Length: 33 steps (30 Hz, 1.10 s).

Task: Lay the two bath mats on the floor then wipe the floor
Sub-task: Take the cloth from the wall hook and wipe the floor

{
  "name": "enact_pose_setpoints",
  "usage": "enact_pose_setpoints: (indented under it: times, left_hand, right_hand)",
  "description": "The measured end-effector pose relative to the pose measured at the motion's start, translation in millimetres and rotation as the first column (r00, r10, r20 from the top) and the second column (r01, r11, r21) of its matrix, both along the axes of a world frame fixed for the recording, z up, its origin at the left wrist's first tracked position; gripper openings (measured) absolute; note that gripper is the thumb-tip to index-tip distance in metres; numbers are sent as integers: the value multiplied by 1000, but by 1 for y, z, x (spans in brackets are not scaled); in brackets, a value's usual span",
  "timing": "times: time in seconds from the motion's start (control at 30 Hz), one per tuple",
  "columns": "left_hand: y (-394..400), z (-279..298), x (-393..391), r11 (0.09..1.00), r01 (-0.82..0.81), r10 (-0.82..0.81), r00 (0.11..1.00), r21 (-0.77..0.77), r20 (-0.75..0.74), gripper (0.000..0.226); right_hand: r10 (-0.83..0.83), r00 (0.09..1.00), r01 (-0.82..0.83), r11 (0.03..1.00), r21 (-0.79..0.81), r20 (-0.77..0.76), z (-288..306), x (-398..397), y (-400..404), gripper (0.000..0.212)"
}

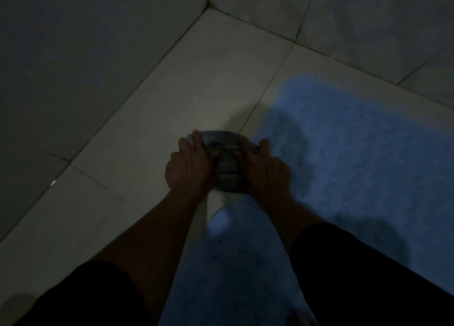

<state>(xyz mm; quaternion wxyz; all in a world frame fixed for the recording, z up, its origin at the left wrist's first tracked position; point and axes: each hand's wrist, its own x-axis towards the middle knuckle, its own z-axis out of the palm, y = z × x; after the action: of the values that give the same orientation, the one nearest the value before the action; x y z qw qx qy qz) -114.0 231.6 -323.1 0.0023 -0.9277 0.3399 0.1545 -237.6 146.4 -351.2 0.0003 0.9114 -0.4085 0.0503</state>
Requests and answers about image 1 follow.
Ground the person's right hand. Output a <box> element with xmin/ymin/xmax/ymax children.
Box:
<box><xmin>233</xmin><ymin>136</ymin><xmax>292</xmax><ymax>203</ymax></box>

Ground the person's left hand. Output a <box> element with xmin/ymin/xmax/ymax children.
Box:
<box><xmin>165</xmin><ymin>129</ymin><xmax>221</xmax><ymax>196</ymax></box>

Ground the grey ribbed sock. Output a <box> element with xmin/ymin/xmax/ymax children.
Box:
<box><xmin>187</xmin><ymin>130</ymin><xmax>260</xmax><ymax>194</ymax></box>

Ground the person's left forearm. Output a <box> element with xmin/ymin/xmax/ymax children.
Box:
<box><xmin>90</xmin><ymin>190</ymin><xmax>210</xmax><ymax>324</ymax></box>

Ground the person's right forearm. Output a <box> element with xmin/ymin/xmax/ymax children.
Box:
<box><xmin>248</xmin><ymin>194</ymin><xmax>328</xmax><ymax>256</ymax></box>

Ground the blue fluffy floor mat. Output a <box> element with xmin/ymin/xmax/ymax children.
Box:
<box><xmin>245</xmin><ymin>73</ymin><xmax>454</xmax><ymax>296</ymax></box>

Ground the light blue trouser leg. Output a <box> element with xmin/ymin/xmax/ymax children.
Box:
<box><xmin>158</xmin><ymin>190</ymin><xmax>318</xmax><ymax>326</ymax></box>

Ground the black shirt sleeve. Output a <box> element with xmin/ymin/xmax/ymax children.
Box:
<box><xmin>289</xmin><ymin>222</ymin><xmax>454</xmax><ymax>326</ymax></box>
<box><xmin>12</xmin><ymin>259</ymin><xmax>153</xmax><ymax>326</ymax></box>

